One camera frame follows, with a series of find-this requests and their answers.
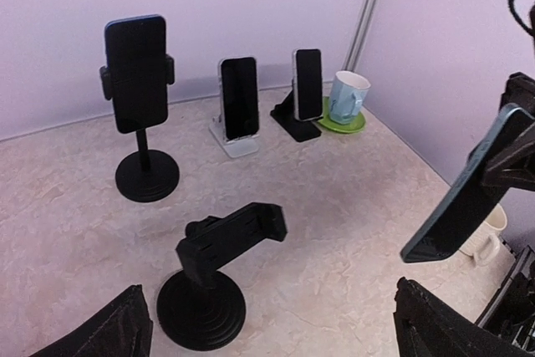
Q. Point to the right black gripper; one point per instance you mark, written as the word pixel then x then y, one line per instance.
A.
pixel 509 163

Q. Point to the light blue mug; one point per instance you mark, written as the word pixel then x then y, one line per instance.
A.
pixel 347 96

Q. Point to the right aluminium frame post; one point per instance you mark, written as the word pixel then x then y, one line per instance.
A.
pixel 356 46

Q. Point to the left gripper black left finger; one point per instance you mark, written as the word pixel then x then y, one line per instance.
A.
pixel 121 328

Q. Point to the blue phone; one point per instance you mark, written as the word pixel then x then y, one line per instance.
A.
pixel 136 68

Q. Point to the cream ceramic mug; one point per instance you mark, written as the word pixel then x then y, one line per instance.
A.
pixel 484 243

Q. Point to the white folding phone stand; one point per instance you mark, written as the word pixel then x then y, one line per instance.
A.
pixel 233 148

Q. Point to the teal phone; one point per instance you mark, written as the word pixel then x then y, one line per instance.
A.
pixel 464 207

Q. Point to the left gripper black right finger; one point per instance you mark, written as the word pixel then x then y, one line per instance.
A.
pixel 426 326

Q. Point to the black folding phone stand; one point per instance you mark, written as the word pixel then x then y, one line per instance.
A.
pixel 284 114

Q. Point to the green saucer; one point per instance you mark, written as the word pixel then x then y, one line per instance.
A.
pixel 357 124

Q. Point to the black round-base stand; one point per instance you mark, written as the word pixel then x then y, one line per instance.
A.
pixel 146 175
pixel 200 308

